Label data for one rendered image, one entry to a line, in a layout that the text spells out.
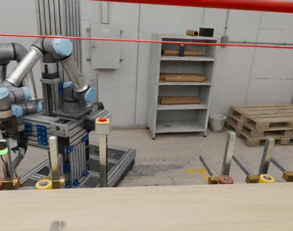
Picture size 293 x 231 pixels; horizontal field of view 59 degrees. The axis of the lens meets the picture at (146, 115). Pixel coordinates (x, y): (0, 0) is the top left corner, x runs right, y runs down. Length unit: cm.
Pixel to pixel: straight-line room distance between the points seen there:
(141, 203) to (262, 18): 405
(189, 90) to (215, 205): 324
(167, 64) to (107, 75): 97
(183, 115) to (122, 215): 346
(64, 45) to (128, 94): 263
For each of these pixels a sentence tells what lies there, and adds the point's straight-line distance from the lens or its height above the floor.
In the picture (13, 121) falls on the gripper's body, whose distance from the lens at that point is 159.
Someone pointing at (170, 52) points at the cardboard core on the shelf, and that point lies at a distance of 401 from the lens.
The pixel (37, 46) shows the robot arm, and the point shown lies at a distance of 179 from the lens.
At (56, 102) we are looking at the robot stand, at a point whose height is 107.
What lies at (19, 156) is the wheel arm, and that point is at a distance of 191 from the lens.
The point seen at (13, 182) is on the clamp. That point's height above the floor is 86.
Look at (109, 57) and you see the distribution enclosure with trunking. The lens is 383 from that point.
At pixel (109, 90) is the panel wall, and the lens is 416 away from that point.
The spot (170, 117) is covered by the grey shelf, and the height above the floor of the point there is 20.
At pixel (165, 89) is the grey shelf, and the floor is 69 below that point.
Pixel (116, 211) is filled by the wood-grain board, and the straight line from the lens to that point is 128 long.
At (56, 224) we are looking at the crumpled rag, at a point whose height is 92.
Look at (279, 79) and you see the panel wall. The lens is 530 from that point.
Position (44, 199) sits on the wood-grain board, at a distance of 141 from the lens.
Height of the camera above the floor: 173
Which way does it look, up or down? 20 degrees down
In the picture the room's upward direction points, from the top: 3 degrees clockwise
